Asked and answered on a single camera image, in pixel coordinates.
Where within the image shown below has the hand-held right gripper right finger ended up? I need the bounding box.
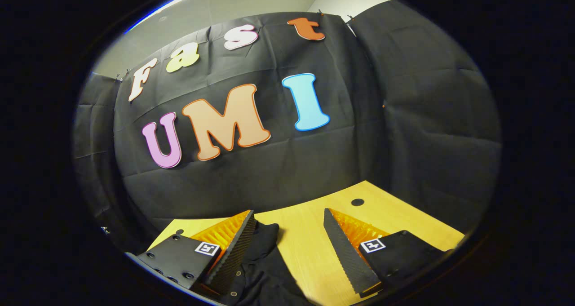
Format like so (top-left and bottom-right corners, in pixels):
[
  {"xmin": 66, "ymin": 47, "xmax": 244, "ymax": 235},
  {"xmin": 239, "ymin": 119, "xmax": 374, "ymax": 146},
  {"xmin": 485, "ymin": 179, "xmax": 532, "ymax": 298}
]
[{"xmin": 323, "ymin": 208, "xmax": 450, "ymax": 297}]

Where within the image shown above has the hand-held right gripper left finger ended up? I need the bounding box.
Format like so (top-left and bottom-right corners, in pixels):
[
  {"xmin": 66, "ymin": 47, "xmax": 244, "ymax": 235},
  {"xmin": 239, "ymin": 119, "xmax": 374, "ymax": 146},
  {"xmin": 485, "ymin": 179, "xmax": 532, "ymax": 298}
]
[{"xmin": 134, "ymin": 209, "xmax": 257, "ymax": 303}]

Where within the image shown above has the black buttoned garment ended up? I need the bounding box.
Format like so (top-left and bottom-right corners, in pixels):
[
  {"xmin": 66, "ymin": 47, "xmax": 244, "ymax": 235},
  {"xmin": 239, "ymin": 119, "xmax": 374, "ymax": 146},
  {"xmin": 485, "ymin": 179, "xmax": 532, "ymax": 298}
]
[{"xmin": 216, "ymin": 222, "xmax": 317, "ymax": 306}]

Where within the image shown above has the black backdrop cloth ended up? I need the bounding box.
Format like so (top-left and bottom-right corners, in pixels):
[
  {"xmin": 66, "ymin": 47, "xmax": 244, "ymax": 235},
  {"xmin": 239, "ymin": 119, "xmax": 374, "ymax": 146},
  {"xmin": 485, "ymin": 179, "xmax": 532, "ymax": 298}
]
[{"xmin": 72, "ymin": 0, "xmax": 503, "ymax": 253}]

